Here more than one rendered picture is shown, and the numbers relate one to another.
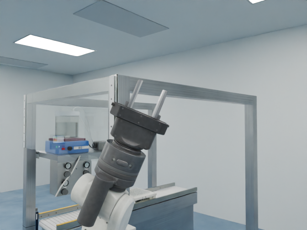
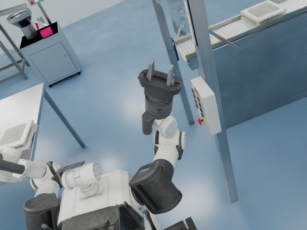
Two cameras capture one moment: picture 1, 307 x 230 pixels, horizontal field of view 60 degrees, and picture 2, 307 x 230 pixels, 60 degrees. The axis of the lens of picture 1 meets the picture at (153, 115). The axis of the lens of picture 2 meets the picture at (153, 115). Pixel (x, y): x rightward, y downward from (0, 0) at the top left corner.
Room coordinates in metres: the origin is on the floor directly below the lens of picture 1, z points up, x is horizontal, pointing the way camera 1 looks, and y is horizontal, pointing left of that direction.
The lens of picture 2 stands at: (0.07, -0.37, 2.00)
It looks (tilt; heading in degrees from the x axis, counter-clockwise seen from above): 40 degrees down; 45
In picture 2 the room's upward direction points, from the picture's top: 23 degrees counter-clockwise
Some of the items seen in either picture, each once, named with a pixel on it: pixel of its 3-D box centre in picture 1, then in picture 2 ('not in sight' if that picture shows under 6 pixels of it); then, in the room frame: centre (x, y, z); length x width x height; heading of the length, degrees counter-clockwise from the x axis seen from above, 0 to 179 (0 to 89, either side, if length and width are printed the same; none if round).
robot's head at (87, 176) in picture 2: not in sight; (84, 178); (0.28, 0.25, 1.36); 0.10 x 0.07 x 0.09; 127
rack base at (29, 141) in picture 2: not in sight; (18, 139); (0.52, 1.46, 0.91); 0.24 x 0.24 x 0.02; 35
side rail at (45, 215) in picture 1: (120, 196); (249, 13); (2.20, 0.27, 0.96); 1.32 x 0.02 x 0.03; 134
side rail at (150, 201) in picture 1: (142, 203); (267, 23); (2.01, 0.08, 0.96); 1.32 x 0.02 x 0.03; 134
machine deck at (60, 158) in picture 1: (88, 152); not in sight; (1.86, 0.45, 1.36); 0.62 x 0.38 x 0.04; 134
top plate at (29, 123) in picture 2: not in sight; (13, 135); (0.52, 1.46, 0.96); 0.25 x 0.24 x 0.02; 35
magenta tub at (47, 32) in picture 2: not in sight; (46, 32); (2.28, 3.22, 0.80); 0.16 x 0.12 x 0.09; 138
